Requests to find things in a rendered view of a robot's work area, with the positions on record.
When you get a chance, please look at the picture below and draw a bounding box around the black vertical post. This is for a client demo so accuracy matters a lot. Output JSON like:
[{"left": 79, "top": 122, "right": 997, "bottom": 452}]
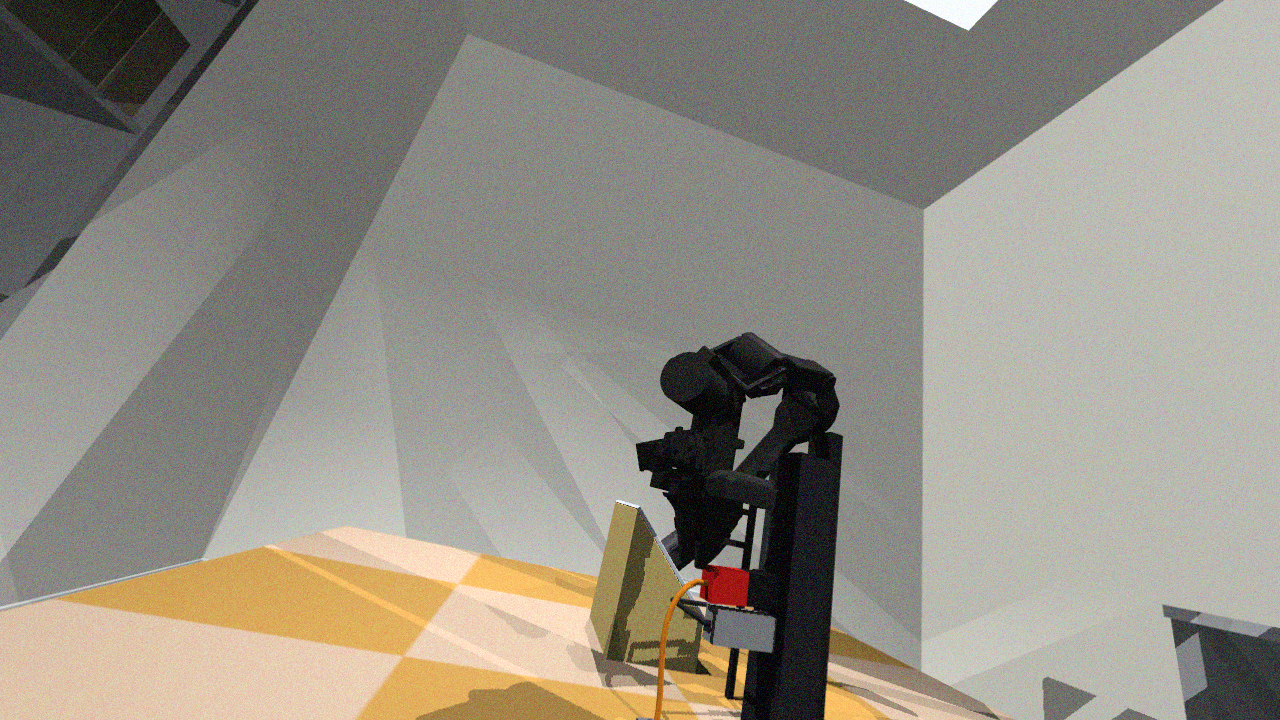
[{"left": 741, "top": 432, "right": 844, "bottom": 720}]

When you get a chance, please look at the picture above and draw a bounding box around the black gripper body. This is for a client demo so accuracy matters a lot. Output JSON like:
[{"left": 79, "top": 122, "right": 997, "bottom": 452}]
[{"left": 650, "top": 421, "right": 777, "bottom": 511}]

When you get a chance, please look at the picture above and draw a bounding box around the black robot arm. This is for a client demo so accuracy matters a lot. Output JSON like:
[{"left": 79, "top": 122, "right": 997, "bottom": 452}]
[{"left": 636, "top": 332, "right": 840, "bottom": 475}]

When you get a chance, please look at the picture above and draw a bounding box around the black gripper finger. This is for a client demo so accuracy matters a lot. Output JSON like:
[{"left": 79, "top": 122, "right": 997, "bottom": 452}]
[
  {"left": 663, "top": 492, "right": 698, "bottom": 562},
  {"left": 689, "top": 497, "right": 749, "bottom": 570}
]

